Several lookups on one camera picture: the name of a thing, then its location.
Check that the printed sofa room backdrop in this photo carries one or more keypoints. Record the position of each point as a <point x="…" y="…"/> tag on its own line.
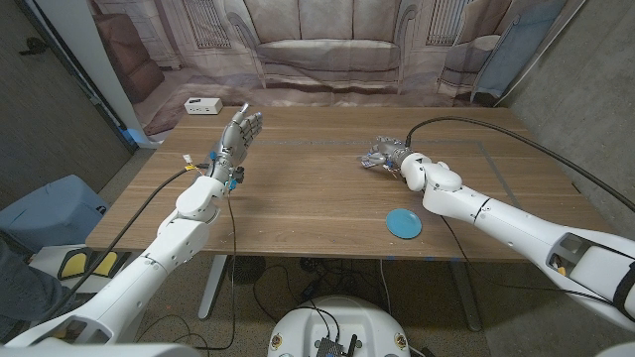
<point x="327" y="49"/>

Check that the person in dark clothing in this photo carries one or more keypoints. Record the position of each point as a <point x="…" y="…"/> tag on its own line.
<point x="25" y="292"/>

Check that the black round ribbed disc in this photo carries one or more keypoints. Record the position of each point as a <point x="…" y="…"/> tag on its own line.
<point x="248" y="270"/>

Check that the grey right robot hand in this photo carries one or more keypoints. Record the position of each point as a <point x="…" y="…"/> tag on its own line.
<point x="392" y="151"/>

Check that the grey table leg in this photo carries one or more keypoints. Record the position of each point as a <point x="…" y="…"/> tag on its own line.
<point x="213" y="287"/>
<point x="466" y="297"/>

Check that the white socket box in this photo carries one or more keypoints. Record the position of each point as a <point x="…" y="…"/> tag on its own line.
<point x="202" y="105"/>

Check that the teal round coaster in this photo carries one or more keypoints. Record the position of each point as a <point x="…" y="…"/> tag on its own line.
<point x="404" y="223"/>

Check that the yellow black foot pedal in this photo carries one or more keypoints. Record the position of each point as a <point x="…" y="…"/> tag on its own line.
<point x="74" y="265"/>
<point x="106" y="264"/>

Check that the grey-blue plastic bin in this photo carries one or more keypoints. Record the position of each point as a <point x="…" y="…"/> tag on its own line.
<point x="54" y="213"/>

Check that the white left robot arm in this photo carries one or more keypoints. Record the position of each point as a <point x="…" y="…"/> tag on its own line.
<point x="168" y="248"/>

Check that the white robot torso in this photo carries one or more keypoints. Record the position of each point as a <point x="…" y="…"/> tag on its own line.
<point x="302" y="327"/>

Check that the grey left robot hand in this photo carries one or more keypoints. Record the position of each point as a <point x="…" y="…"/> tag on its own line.
<point x="235" y="141"/>

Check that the black antenna module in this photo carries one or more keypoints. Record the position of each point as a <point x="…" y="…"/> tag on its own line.
<point x="330" y="347"/>

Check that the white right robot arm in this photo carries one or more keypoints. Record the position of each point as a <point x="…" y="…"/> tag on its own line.
<point x="501" y="223"/>

